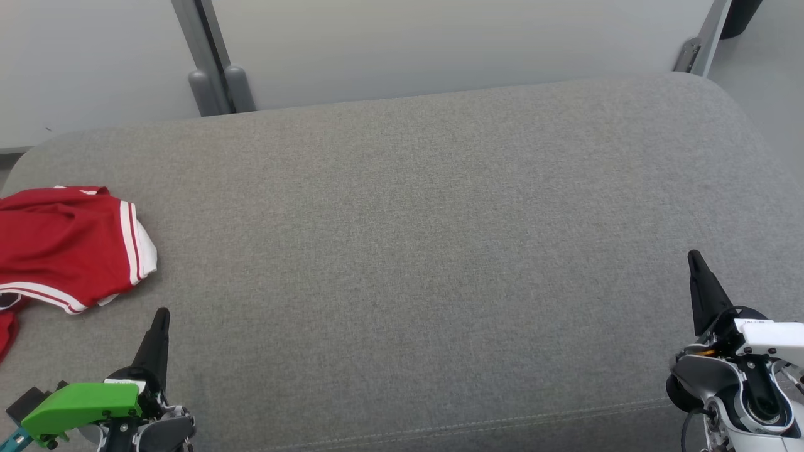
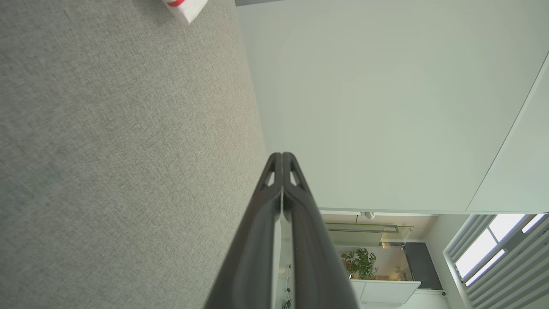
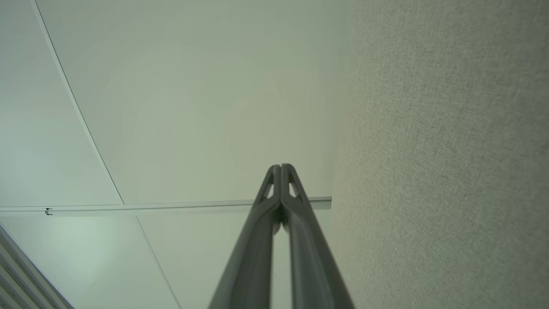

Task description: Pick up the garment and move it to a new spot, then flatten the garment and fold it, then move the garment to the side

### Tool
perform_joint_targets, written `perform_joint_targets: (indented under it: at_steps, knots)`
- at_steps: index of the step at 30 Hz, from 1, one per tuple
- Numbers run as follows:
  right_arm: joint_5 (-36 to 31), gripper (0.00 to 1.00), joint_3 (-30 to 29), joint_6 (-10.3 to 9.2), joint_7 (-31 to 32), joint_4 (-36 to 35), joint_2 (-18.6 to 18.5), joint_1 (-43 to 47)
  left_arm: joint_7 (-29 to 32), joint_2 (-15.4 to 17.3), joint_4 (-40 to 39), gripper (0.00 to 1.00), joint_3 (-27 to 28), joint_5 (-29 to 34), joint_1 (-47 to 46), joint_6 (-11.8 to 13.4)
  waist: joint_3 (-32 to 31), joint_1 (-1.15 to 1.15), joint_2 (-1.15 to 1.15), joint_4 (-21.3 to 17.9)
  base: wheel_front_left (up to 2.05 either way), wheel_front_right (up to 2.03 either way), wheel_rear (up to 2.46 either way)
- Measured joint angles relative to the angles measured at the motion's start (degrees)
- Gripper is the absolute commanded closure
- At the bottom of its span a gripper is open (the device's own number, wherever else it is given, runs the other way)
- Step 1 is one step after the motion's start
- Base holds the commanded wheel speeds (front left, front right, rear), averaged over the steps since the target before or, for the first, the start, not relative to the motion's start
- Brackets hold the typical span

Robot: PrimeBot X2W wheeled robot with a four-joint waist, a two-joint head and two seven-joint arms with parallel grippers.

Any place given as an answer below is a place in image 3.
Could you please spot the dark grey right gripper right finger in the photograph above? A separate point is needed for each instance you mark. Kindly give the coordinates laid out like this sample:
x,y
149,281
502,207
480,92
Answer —
x,y
317,274

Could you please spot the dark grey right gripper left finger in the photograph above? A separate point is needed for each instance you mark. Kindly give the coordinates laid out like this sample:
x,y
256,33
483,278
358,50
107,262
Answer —
x,y
248,266

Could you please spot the grey fabric sofa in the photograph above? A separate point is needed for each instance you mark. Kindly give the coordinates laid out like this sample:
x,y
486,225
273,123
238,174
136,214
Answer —
x,y
450,150

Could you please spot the grey ribbed frame profile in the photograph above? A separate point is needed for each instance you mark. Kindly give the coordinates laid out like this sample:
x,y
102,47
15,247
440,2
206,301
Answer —
x,y
21,274

